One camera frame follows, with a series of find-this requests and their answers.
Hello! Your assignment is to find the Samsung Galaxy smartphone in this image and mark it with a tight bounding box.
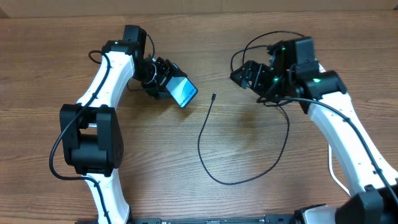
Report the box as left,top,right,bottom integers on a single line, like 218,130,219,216
165,77,198,108

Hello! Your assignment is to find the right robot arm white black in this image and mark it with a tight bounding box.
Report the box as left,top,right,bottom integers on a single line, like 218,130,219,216
230,37,397,223

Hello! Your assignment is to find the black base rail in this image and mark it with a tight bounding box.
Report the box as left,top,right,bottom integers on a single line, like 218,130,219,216
74,203,340,224

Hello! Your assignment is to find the white power strip cord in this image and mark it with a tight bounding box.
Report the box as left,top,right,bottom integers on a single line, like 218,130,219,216
328,144,352,197

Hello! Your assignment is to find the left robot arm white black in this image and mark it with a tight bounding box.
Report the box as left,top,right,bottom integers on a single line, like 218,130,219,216
49,25,198,223

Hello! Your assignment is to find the black USB charging cable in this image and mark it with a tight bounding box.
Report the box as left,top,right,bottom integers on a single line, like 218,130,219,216
197,30,307,186

